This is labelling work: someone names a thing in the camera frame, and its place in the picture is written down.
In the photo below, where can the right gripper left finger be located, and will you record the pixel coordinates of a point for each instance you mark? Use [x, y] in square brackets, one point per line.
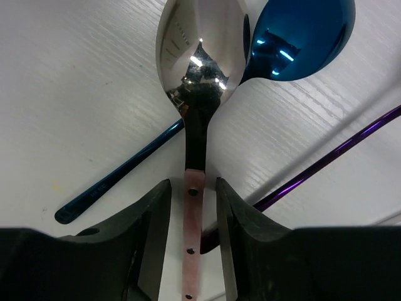
[120, 258]

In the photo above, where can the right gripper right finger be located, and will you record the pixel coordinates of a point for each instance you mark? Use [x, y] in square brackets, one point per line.
[263, 260]

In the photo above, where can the blue metallic spoon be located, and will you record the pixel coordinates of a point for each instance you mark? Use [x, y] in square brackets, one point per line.
[292, 40]

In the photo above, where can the silver spoon pink handle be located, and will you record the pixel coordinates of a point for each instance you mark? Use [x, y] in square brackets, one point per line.
[201, 52]

